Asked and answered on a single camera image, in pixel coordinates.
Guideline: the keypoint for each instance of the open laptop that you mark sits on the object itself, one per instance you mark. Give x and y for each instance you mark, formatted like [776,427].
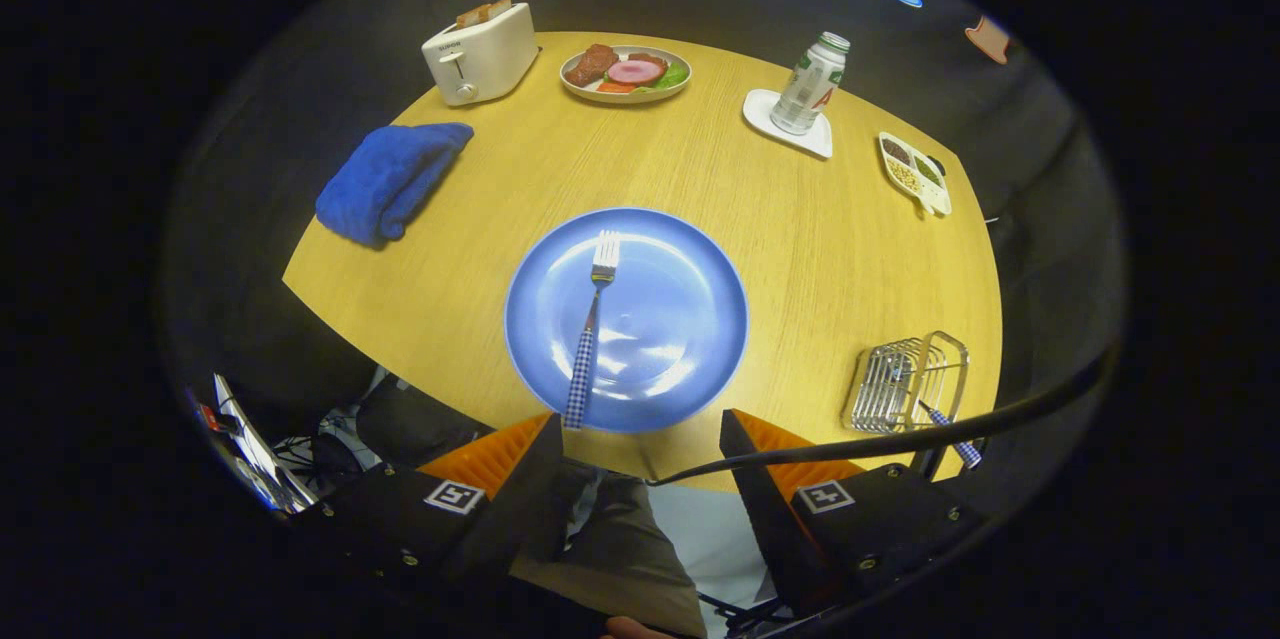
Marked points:
[255,454]

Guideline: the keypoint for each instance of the red vegetable slice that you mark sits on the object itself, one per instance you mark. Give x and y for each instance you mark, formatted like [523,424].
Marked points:
[615,87]

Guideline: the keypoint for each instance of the large brown meat piece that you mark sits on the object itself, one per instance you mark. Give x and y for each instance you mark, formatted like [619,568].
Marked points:
[592,64]

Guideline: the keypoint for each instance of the white coaster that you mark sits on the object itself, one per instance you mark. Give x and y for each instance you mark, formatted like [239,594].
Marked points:
[765,114]

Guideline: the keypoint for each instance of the pink ham slice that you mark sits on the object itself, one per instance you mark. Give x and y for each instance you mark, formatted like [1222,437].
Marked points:
[635,72]

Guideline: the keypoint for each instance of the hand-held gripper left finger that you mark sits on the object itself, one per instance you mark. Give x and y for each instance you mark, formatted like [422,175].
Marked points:
[525,499]

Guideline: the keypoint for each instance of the blue folded towel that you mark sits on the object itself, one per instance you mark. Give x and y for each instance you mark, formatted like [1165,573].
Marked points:
[385,179]

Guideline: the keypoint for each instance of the person's grey trouser leg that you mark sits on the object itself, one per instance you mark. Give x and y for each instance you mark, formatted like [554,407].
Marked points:
[620,539]

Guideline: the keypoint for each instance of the blue round plate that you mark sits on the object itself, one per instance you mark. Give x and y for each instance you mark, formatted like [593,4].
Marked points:
[670,319]

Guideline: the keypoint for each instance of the white drink bottle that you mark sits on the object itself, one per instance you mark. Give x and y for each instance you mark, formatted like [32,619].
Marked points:
[808,89]

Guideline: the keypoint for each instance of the beige food plate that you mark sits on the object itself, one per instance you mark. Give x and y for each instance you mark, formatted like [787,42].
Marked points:
[640,96]

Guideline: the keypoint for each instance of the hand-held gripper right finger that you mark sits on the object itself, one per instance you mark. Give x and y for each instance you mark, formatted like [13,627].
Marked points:
[765,509]

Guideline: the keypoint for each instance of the toast slice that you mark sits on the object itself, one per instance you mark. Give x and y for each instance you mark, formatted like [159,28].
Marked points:
[498,8]
[472,17]

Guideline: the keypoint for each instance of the small brown meat piece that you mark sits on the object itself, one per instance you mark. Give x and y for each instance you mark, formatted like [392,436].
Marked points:
[648,59]

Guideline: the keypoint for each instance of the white compartment dish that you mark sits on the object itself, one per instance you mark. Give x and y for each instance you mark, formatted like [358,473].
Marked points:
[915,174]

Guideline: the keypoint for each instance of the green lettuce leaf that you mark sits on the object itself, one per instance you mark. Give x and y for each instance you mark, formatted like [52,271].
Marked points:
[675,76]

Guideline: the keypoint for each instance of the white toaster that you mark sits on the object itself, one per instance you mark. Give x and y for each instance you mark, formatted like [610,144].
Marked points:
[485,59]

